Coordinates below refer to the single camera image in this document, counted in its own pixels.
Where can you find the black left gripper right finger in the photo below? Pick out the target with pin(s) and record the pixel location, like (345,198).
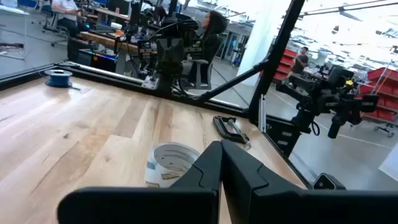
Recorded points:
(280,205)

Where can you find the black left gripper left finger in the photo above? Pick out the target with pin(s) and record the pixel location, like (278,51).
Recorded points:
(140,205)

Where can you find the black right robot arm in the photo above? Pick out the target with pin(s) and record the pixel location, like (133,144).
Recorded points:
(169,56)

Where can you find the black C-clamp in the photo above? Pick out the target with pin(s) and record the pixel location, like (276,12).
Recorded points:
(221,126)

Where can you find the white table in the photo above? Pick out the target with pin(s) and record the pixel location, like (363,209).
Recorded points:
(391,168)

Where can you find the rack of red bins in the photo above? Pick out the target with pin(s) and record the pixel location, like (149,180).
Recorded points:
(382,74)
(284,67)

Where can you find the person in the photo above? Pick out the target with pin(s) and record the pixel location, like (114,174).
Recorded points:
(300,62)
(214,28)
(66,6)

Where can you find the grey office chair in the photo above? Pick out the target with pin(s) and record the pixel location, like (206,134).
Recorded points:
(199,71)

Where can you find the black computer case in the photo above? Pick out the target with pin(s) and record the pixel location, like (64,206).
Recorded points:
(96,60)

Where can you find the wooden desk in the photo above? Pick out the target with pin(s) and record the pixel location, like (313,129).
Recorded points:
(102,40)

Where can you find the black office chair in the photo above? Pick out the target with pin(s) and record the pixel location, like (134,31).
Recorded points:
(49,21)

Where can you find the small black camera box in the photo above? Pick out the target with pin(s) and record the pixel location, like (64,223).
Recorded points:
(326,182)

